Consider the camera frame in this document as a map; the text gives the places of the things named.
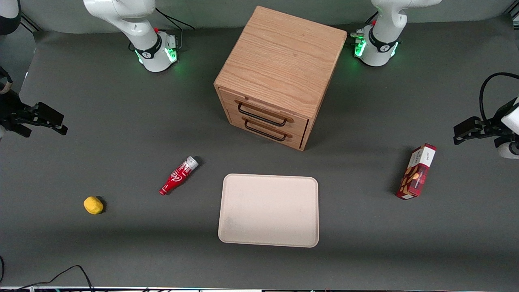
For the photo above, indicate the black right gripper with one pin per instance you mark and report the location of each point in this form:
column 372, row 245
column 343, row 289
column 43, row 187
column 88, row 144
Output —
column 9, row 108

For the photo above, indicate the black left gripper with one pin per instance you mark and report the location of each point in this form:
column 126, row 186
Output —
column 497, row 120

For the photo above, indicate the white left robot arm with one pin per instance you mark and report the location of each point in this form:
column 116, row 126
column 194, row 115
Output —
column 381, row 40

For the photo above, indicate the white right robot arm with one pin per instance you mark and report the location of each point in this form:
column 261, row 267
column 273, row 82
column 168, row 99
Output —
column 140, row 28

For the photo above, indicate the oak wooden drawer cabinet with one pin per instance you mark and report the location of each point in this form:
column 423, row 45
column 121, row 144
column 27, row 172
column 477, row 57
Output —
column 279, row 56

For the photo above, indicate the red almond cookie box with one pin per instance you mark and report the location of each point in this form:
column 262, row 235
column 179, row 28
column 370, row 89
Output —
column 417, row 172

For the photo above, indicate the dark grey table mat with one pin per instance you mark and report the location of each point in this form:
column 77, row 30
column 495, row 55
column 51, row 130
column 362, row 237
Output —
column 121, row 134

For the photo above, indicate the yellow lemon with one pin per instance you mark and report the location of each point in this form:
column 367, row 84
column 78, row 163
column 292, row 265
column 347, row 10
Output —
column 93, row 205

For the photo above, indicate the red cola bottle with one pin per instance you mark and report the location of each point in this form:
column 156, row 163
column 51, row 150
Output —
column 176, row 178

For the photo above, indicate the beige plastic tray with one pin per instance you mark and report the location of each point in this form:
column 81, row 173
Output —
column 268, row 211

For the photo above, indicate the black frame strut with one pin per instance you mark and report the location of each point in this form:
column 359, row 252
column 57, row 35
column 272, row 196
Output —
column 29, row 22

